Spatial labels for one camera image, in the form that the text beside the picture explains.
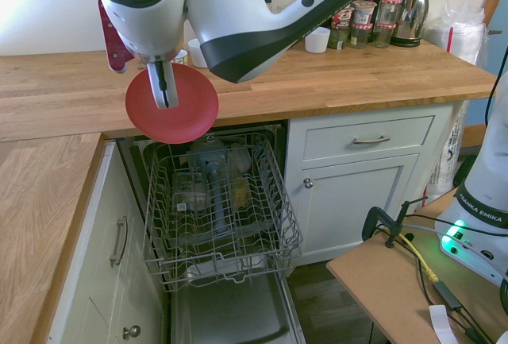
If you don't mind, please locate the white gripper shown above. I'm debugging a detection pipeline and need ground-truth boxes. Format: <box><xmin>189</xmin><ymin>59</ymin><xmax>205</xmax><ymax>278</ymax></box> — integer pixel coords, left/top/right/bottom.
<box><xmin>133</xmin><ymin>50</ymin><xmax>181</xmax><ymax>110</ymax></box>

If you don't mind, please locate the red plastic plate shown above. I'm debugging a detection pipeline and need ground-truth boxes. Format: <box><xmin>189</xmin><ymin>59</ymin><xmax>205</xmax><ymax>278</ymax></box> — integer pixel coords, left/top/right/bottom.
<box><xmin>125</xmin><ymin>62</ymin><xmax>220</xmax><ymax>145</ymax></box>

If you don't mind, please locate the built-in dishwasher body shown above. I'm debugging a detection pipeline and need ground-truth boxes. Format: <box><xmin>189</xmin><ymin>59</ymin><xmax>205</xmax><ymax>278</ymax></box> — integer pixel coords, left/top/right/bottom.
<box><xmin>117</xmin><ymin>119</ymin><xmax>289</xmax><ymax>293</ymax></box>

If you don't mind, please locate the stainless dishwasher door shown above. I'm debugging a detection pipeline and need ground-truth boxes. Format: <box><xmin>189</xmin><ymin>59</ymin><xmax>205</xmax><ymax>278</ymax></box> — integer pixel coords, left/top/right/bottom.
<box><xmin>170</xmin><ymin>268</ymin><xmax>306</xmax><ymax>344</ymax></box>

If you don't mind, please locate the white ceramic mug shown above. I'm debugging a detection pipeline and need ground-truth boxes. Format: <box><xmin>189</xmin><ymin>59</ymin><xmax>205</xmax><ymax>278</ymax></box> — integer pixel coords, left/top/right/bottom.
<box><xmin>187</xmin><ymin>39</ymin><xmax>210</xmax><ymax>69</ymax></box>

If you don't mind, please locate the clear glass food container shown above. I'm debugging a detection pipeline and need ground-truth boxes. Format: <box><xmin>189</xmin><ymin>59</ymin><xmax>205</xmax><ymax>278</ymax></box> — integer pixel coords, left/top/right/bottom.
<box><xmin>172</xmin><ymin>172</ymin><xmax>211</xmax><ymax>212</ymax></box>

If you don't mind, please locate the yellow plastic container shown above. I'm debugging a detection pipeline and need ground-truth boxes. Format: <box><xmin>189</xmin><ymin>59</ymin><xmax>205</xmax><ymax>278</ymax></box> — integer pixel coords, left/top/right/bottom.
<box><xmin>230</xmin><ymin>176</ymin><xmax>252</xmax><ymax>208</ymax></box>

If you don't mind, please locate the white ceramic bowl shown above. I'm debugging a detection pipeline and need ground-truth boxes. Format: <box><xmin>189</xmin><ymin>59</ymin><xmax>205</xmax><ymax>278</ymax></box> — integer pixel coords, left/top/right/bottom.
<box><xmin>304</xmin><ymin>26</ymin><xmax>332</xmax><ymax>54</ymax></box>

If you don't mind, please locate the green glass jar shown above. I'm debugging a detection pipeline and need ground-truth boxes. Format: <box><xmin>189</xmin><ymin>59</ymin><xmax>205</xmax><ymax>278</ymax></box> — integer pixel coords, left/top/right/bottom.
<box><xmin>327</xmin><ymin>25</ymin><xmax>350</xmax><ymax>51</ymax></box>

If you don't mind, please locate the pot with red label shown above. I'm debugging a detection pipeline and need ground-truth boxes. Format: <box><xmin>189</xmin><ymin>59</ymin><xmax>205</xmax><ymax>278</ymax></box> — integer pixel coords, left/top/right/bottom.
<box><xmin>331</xmin><ymin>6</ymin><xmax>355</xmax><ymax>30</ymax></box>

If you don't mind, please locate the small glass jar checked lid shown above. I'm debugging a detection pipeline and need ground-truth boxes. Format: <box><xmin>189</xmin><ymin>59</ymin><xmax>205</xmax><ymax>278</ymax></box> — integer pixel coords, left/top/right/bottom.
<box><xmin>371</xmin><ymin>21</ymin><xmax>396</xmax><ymax>49</ymax></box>
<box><xmin>349</xmin><ymin>21</ymin><xmax>374</xmax><ymax>50</ymax></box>

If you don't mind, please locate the white kitchen cabinet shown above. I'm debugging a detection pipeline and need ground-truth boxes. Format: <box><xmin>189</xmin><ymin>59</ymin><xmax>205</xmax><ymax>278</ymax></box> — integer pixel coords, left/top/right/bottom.
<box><xmin>283</xmin><ymin>103</ymin><xmax>461</xmax><ymax>268</ymax></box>
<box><xmin>47</xmin><ymin>139</ymin><xmax>166</xmax><ymax>344</ymax></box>

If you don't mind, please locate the white yogurt pot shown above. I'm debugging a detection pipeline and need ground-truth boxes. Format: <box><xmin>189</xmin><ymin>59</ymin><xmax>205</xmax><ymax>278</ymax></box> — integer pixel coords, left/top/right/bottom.
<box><xmin>351</xmin><ymin>0</ymin><xmax>378</xmax><ymax>25</ymax></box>

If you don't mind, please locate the tall glass jar checked lid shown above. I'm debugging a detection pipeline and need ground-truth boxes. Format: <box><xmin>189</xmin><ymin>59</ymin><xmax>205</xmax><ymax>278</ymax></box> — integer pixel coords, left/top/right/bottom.
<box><xmin>376</xmin><ymin>0</ymin><xmax>404</xmax><ymax>27</ymax></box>

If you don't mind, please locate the black C-clamp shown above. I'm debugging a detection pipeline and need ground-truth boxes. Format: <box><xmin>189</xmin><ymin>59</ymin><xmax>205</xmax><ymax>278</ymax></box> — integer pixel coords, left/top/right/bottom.
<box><xmin>363</xmin><ymin>196</ymin><xmax>429</xmax><ymax>249</ymax></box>

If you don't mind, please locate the stainless electric kettle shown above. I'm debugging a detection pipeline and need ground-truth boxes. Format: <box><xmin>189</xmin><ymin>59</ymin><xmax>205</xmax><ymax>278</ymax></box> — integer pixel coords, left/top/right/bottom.
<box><xmin>391</xmin><ymin>0</ymin><xmax>430</xmax><ymax>48</ymax></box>

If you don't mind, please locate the white printed plastic bag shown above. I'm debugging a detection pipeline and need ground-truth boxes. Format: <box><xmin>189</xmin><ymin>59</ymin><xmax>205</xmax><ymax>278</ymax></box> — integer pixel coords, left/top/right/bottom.
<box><xmin>426</xmin><ymin>101</ymin><xmax>469</xmax><ymax>198</ymax></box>

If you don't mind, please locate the brown robot mounting board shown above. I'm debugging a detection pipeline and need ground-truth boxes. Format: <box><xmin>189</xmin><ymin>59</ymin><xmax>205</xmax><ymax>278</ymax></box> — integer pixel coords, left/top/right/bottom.
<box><xmin>325</xmin><ymin>191</ymin><xmax>508</xmax><ymax>344</ymax></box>

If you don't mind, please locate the clear bag of white plates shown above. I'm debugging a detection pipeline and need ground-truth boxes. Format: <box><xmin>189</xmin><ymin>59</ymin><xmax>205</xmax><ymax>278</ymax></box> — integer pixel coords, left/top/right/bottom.
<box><xmin>424</xmin><ymin>2</ymin><xmax>487</xmax><ymax>67</ymax></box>

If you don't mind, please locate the white paper strip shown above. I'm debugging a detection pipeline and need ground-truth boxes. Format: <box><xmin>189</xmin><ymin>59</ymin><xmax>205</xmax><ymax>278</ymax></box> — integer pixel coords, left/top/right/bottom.
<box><xmin>428</xmin><ymin>306</ymin><xmax>457</xmax><ymax>344</ymax></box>

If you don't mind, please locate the metal drawer handle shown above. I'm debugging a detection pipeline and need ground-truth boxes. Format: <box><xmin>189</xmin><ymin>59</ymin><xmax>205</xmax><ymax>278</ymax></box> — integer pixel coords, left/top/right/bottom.
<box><xmin>352</xmin><ymin>134</ymin><xmax>391</xmax><ymax>145</ymax></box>
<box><xmin>109</xmin><ymin>215</ymin><xmax>129</xmax><ymax>268</ymax></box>

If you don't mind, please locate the grey wire dishwasher rack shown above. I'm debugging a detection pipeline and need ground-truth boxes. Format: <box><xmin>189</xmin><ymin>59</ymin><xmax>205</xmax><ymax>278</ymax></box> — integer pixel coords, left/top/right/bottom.
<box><xmin>141</xmin><ymin>129</ymin><xmax>305</xmax><ymax>293</ymax></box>

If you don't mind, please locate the grey cable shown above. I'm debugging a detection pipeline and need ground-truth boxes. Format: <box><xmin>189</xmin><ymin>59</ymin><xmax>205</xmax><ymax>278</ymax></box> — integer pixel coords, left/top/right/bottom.
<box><xmin>404</xmin><ymin>222</ymin><xmax>508</xmax><ymax>281</ymax></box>

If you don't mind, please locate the yellow cable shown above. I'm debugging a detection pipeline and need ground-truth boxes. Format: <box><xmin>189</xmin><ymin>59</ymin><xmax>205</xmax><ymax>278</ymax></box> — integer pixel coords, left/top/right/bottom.
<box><xmin>398</xmin><ymin>232</ymin><xmax>441</xmax><ymax>284</ymax></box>

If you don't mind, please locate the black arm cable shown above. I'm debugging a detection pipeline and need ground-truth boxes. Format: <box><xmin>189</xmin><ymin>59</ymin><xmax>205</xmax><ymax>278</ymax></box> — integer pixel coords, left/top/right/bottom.
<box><xmin>483</xmin><ymin>52</ymin><xmax>508</xmax><ymax>126</ymax></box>

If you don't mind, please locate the black power cable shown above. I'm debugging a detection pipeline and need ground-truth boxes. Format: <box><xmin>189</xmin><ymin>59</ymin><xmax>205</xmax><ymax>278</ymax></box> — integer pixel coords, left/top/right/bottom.
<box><xmin>412</xmin><ymin>254</ymin><xmax>508</xmax><ymax>344</ymax></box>

